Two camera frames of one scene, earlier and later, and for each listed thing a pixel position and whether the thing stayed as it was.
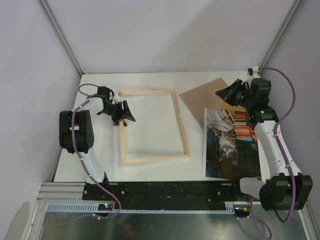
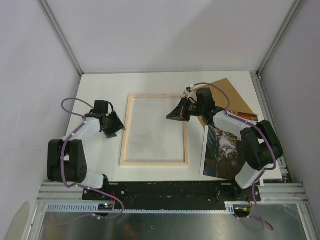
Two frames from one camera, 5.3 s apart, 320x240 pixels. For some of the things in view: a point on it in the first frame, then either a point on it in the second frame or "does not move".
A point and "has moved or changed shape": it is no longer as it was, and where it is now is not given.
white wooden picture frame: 178,113 has moved or changed shape
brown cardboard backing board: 204,96 does not move
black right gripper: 227,94 -> 180,113
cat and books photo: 230,146 does not move
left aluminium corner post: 44,5 does not move
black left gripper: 122,114 -> 117,125
